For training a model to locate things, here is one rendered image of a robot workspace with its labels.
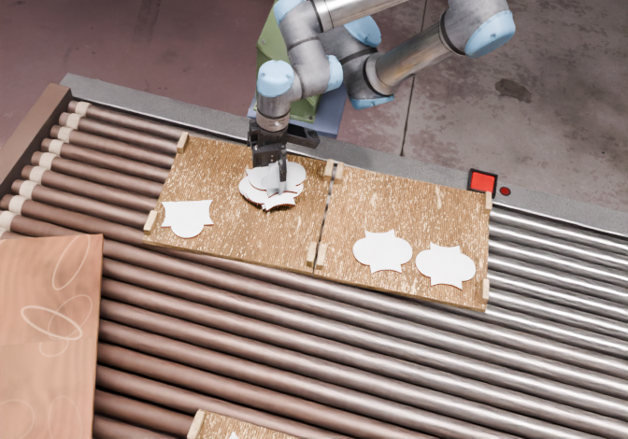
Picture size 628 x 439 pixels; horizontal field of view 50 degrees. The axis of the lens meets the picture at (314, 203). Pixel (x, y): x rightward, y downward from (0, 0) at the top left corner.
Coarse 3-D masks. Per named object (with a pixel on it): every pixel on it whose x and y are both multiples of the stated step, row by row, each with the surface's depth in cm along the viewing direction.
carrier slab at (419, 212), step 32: (352, 192) 174; (384, 192) 175; (416, 192) 176; (448, 192) 177; (352, 224) 168; (384, 224) 169; (416, 224) 170; (448, 224) 171; (480, 224) 172; (352, 256) 162; (416, 256) 164; (480, 256) 166; (384, 288) 158; (416, 288) 159; (448, 288) 159
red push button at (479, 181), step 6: (474, 174) 183; (480, 174) 183; (474, 180) 181; (480, 180) 182; (486, 180) 182; (492, 180) 182; (474, 186) 180; (480, 186) 180; (486, 186) 181; (492, 186) 181
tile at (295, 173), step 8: (256, 168) 171; (264, 168) 171; (288, 168) 172; (296, 168) 172; (256, 176) 169; (264, 176) 170; (288, 176) 170; (296, 176) 171; (304, 176) 171; (256, 184) 168; (288, 184) 169; (296, 184) 169; (272, 192) 167; (296, 192) 168
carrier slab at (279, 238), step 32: (192, 160) 176; (224, 160) 177; (288, 160) 179; (192, 192) 170; (224, 192) 171; (320, 192) 173; (160, 224) 163; (224, 224) 165; (256, 224) 165; (288, 224) 166; (320, 224) 167; (224, 256) 160; (256, 256) 160; (288, 256) 161
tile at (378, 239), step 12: (360, 240) 164; (372, 240) 165; (384, 240) 165; (396, 240) 165; (360, 252) 162; (372, 252) 162; (384, 252) 163; (396, 252) 163; (408, 252) 163; (372, 264) 160; (384, 264) 161; (396, 264) 161
